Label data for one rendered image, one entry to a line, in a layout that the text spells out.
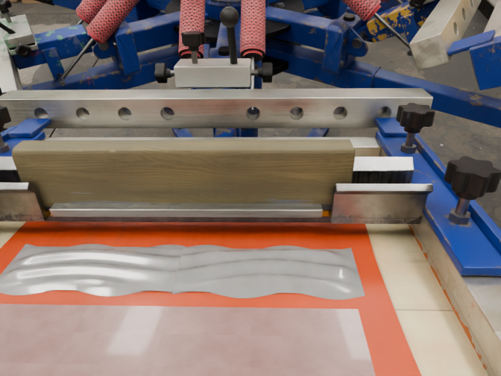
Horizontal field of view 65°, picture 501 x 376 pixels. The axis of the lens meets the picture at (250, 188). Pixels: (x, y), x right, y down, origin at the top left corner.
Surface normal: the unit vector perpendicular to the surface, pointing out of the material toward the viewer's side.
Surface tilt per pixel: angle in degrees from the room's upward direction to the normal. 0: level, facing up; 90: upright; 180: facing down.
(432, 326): 15
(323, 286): 20
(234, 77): 75
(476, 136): 0
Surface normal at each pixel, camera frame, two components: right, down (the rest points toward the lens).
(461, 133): -0.02, -0.70
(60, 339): -0.01, -0.86
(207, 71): -0.04, 0.51
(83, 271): -0.04, -0.53
